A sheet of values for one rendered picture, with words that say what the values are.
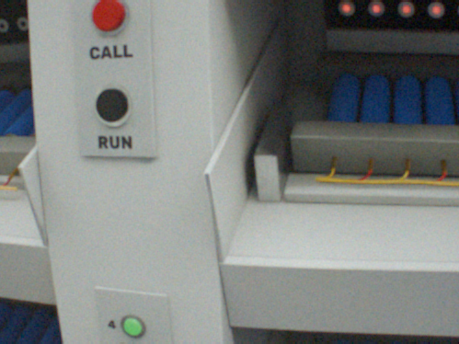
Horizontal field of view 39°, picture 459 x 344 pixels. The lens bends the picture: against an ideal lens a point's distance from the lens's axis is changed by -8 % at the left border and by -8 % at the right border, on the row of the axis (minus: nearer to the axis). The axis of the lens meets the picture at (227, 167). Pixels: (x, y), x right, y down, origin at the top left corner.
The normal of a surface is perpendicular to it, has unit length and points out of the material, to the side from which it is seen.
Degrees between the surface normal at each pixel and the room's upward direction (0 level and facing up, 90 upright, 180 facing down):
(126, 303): 90
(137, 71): 90
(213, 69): 90
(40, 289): 109
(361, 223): 19
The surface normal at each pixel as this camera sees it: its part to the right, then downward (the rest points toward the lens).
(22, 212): -0.12, -0.84
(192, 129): -0.25, 0.24
